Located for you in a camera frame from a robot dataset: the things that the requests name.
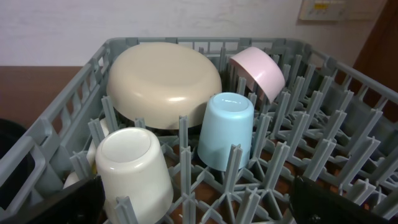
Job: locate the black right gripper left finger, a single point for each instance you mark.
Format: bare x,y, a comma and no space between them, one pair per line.
81,202

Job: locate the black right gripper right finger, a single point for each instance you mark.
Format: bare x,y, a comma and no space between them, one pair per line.
310,203

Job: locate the white cup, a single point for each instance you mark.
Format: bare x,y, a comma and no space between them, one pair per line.
131,164

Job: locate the light blue cup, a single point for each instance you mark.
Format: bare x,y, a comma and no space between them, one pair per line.
228,121

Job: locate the cream plate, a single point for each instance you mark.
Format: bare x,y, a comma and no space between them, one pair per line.
160,82

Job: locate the pink small bowl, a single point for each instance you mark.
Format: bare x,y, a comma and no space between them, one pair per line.
257,67

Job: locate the yellow plastic fork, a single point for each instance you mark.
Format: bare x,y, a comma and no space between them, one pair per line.
94,170

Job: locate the white plastic utensil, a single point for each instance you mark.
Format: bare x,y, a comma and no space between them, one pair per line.
90,155

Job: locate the grey dishwasher rack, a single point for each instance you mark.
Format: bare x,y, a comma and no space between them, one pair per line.
327,124

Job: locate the black round tray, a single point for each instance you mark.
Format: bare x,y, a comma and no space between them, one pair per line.
20,170

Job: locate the white wall control panel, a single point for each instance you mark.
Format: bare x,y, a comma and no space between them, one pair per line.
340,10

